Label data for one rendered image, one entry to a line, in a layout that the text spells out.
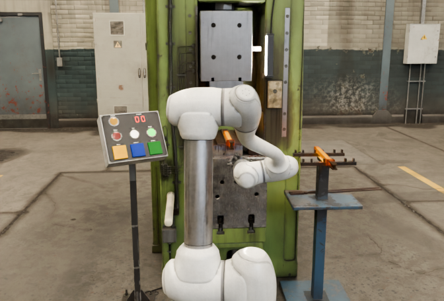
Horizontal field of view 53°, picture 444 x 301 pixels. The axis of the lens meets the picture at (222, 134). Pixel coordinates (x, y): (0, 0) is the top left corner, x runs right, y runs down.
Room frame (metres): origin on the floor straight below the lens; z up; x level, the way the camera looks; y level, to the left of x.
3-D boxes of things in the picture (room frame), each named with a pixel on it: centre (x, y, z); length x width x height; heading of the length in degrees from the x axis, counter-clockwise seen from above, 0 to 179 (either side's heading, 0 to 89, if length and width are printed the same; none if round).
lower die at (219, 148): (2.81, -0.01, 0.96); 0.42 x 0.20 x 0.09; 5
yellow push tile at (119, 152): (2.31, 0.55, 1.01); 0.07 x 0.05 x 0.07; 120
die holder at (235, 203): (2.82, -0.06, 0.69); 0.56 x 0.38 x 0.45; 5
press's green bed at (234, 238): (2.82, -0.06, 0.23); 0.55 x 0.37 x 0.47; 5
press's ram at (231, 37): (2.81, -0.05, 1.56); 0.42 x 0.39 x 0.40; 5
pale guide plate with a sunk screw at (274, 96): (2.76, -0.33, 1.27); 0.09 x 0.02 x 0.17; 95
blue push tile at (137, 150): (2.36, 0.46, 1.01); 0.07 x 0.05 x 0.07; 120
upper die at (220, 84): (2.81, -0.01, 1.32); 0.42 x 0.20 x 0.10; 5
